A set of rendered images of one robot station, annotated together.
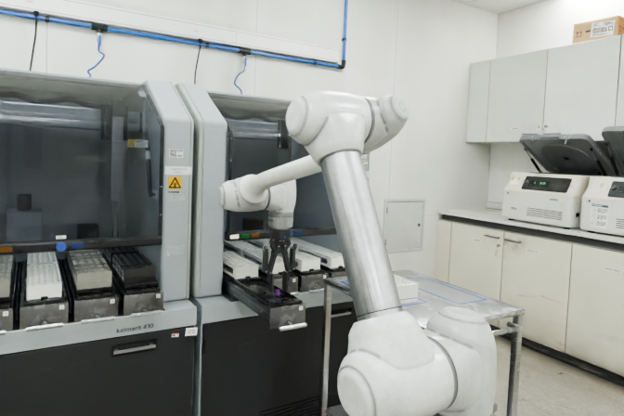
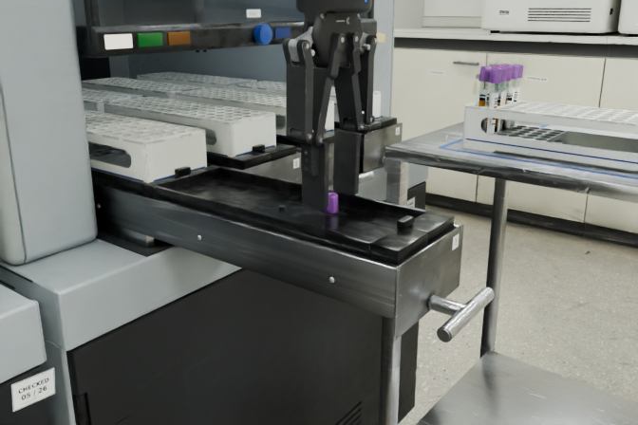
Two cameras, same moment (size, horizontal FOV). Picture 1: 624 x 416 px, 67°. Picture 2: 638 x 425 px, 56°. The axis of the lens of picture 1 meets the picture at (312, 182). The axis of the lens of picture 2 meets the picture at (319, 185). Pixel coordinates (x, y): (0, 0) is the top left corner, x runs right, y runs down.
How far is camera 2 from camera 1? 1.20 m
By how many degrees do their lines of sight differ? 26
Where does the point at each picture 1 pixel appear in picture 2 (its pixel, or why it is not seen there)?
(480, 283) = not seen: hidden behind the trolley
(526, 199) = not seen: outside the picture
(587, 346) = (621, 209)
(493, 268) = not seen: hidden behind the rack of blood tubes
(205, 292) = (46, 243)
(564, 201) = not seen: outside the picture
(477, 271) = (440, 122)
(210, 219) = not seen: outside the picture
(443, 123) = not seen: outside the picture
